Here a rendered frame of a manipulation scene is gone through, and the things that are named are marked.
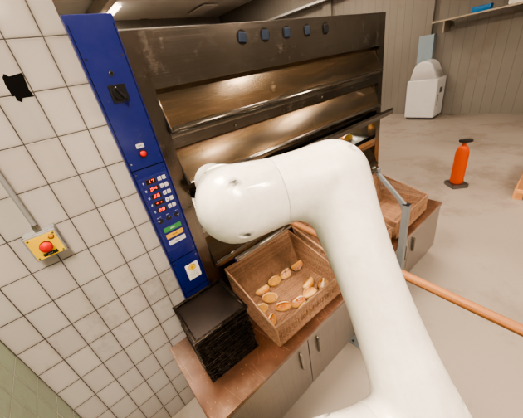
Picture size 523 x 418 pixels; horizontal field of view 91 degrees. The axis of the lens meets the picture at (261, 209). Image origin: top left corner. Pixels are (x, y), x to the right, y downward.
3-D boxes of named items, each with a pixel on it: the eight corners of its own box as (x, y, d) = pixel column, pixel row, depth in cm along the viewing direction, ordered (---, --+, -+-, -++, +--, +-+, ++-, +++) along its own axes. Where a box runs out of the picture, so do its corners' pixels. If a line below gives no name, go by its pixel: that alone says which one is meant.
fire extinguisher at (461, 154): (471, 183, 359) (482, 137, 328) (465, 191, 344) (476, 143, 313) (447, 180, 379) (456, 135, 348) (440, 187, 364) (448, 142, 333)
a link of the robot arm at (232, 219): (298, 237, 37) (280, 153, 34) (212, 268, 34) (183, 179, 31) (263, 212, 54) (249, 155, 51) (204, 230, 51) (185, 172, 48)
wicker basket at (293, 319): (232, 299, 172) (222, 269, 159) (291, 257, 199) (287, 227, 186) (280, 349, 136) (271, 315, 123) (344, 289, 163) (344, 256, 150)
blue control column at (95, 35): (143, 263, 325) (46, 75, 222) (154, 256, 333) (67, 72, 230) (221, 379, 185) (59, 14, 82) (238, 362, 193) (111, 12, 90)
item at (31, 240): (37, 255, 99) (21, 234, 94) (67, 242, 104) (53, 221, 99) (37, 263, 94) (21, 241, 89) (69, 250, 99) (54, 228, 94)
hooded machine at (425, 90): (442, 114, 691) (451, 55, 625) (433, 119, 659) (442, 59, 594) (413, 114, 742) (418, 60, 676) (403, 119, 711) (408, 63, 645)
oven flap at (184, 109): (171, 133, 117) (151, 90, 113) (378, 73, 206) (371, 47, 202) (173, 130, 113) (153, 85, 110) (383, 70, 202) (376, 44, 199)
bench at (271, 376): (195, 396, 177) (167, 345, 150) (379, 233, 298) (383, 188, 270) (242, 481, 136) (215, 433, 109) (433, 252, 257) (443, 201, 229)
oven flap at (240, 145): (188, 185, 130) (170, 147, 125) (376, 107, 219) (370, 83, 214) (191, 184, 126) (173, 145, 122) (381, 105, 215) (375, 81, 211)
